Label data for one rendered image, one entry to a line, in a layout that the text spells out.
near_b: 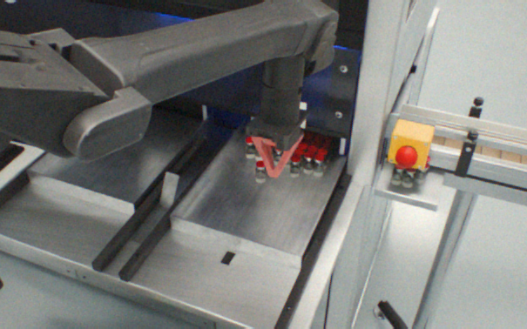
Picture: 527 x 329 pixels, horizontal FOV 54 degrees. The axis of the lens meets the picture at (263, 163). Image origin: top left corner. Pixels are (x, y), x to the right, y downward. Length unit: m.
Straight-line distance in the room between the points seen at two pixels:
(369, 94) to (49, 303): 1.51
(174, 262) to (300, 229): 0.24
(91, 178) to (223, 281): 0.40
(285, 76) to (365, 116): 0.32
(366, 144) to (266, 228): 0.25
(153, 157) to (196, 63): 0.70
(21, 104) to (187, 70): 0.18
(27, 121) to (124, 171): 0.80
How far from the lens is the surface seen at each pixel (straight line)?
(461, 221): 1.31
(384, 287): 2.06
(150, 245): 0.96
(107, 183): 1.13
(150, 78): 0.45
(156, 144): 1.21
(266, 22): 0.58
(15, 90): 0.34
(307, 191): 1.07
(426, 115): 1.21
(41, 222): 1.09
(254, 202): 1.04
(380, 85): 0.96
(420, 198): 1.10
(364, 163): 1.06
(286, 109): 0.73
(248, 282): 0.91
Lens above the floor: 1.60
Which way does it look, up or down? 40 degrees down
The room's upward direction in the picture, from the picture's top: straight up
